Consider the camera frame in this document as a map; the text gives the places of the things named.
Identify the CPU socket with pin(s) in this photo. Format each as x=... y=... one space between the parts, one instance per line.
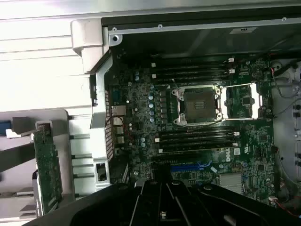
x=198 y=103

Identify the green motherboard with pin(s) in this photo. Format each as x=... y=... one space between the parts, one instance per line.
x=141 y=99

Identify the open black PC case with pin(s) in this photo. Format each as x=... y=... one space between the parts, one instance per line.
x=188 y=40

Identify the blue expansion slot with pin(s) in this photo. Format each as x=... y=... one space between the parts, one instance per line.
x=185 y=167

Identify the grey parts rack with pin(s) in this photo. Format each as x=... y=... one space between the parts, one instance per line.
x=43 y=124

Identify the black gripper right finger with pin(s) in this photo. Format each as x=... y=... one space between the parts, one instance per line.
x=223 y=204

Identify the black RAM slot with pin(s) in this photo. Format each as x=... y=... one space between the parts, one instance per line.
x=188 y=75
x=195 y=132
x=195 y=139
x=188 y=63

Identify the silver chipset heat sink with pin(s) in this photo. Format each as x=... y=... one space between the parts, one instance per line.
x=231 y=183

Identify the metal socket cover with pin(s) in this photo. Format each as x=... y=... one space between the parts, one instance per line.
x=242 y=101

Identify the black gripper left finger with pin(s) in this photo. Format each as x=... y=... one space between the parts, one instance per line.
x=98 y=202

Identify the blue disk carrier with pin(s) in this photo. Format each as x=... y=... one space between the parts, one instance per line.
x=4 y=127

